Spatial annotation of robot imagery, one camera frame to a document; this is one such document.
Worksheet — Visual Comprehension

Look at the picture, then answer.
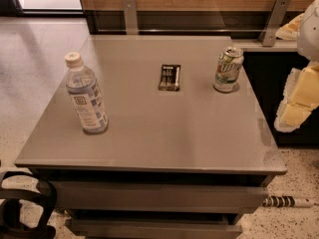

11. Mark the left metal bracket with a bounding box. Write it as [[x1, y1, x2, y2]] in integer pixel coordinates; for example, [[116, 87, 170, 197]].
[[123, 0, 139, 35]]

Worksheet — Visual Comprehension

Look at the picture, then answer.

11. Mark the lower grey drawer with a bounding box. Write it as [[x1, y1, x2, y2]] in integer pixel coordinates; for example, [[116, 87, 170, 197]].
[[66, 220, 242, 239]]

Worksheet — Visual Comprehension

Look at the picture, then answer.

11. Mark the grey table with drawers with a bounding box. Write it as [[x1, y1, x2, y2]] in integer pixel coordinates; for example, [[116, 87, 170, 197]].
[[17, 36, 286, 227]]

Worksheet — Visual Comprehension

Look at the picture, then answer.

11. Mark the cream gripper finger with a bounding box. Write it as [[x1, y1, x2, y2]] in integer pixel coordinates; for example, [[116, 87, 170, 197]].
[[274, 62, 319, 132], [275, 14, 304, 41]]

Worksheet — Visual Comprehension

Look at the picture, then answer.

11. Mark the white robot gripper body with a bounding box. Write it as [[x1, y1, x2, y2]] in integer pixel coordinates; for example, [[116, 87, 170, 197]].
[[297, 0, 319, 61]]

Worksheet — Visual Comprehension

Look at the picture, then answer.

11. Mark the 7up soda can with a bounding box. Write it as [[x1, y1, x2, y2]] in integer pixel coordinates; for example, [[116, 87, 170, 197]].
[[213, 46, 244, 93]]

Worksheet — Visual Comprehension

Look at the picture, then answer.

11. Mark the blue plastic water bottle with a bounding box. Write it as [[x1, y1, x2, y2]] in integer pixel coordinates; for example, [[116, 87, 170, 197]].
[[65, 52, 109, 133]]

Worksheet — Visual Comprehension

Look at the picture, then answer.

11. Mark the black chair base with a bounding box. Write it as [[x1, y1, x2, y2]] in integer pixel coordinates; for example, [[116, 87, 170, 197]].
[[0, 171, 57, 239]]

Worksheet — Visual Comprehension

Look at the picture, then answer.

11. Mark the black battery pack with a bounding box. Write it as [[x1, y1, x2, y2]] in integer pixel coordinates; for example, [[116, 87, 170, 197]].
[[159, 64, 181, 92]]

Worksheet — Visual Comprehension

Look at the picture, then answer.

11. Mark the grey drawer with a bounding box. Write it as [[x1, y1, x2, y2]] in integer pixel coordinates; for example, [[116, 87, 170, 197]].
[[53, 181, 267, 214], [66, 220, 242, 239]]

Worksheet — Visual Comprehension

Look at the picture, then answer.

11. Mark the upper grey drawer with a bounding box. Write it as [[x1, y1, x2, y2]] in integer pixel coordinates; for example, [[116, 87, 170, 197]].
[[53, 181, 267, 214]]

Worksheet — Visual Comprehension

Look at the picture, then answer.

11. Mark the metal bracket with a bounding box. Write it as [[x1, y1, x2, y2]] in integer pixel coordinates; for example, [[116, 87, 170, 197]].
[[123, 0, 139, 35], [258, 0, 291, 47]]

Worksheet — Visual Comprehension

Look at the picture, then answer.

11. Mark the striped white cable connector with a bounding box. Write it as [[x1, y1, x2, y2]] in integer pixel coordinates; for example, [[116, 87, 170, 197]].
[[262, 196, 316, 208]]

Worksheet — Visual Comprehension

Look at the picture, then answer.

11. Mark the right metal bracket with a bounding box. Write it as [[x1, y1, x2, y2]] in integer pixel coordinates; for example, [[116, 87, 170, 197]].
[[258, 0, 291, 47]]

